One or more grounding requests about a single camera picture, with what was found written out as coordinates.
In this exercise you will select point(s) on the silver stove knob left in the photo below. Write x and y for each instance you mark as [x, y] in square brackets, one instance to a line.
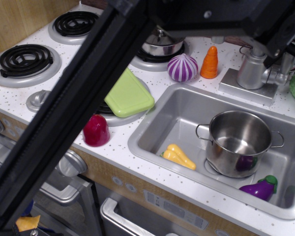
[36, 100]

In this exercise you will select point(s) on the silver toy faucet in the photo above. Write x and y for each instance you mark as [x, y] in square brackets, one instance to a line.
[249, 81]

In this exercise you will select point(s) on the silver faucet lever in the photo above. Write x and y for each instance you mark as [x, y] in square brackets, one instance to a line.
[279, 75]

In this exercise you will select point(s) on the red toy vegetable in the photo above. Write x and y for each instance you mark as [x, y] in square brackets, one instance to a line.
[96, 131]

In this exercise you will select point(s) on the yellow cloth on floor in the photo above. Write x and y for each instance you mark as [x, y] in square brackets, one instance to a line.
[27, 223]

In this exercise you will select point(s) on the front left black burner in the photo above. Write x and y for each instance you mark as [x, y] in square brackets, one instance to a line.
[28, 65]

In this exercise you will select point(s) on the purple striped toy onion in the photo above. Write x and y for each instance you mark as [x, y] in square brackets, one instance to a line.
[182, 68]

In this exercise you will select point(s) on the yellow toy squash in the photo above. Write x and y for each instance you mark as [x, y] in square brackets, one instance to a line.
[175, 154]

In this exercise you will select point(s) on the orange toy carrot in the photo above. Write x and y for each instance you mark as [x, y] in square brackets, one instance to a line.
[209, 67]

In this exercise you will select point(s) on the purple toy eggplant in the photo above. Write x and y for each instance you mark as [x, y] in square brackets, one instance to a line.
[263, 189]

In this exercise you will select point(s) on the silver sink basin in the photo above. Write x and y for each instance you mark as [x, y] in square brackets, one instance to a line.
[173, 120]

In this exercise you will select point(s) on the black burner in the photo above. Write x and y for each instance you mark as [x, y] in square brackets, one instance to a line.
[147, 62]
[28, 65]
[112, 119]
[72, 28]

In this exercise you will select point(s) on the silver oven knob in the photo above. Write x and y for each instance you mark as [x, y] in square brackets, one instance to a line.
[71, 165]

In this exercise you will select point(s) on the front right black burner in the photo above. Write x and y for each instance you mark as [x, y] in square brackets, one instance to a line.
[112, 119]

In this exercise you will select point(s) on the silver oven door handle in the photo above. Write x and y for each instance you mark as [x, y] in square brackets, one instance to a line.
[64, 197]

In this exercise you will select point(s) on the green cutting board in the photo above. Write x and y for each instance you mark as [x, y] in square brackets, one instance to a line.
[128, 96]

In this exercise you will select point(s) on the back left black burner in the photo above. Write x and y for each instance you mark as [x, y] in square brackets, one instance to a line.
[72, 28]

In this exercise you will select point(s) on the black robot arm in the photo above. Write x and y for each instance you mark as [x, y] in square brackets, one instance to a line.
[112, 43]

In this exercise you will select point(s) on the large steel pot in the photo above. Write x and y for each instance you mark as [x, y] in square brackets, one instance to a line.
[237, 142]

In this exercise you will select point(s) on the small lidded steel pot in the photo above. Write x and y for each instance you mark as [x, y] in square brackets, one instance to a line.
[159, 43]

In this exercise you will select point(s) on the back right black burner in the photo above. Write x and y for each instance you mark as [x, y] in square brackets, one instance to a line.
[147, 62]

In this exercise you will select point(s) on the silver dishwasher handle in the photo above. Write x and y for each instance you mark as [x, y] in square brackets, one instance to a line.
[129, 219]

